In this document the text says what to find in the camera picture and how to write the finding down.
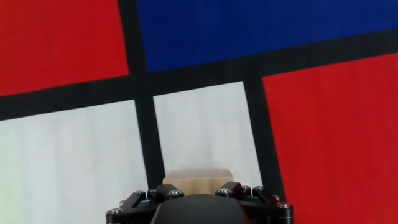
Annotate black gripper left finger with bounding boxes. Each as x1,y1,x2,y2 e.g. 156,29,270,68
104,183,185,224

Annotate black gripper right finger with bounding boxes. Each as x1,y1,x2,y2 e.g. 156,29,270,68
215,181,295,224

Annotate light wooden cube block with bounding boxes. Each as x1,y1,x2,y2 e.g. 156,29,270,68
162,169,234,197

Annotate colour block patterned cloth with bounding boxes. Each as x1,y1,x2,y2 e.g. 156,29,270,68
0,0,398,224

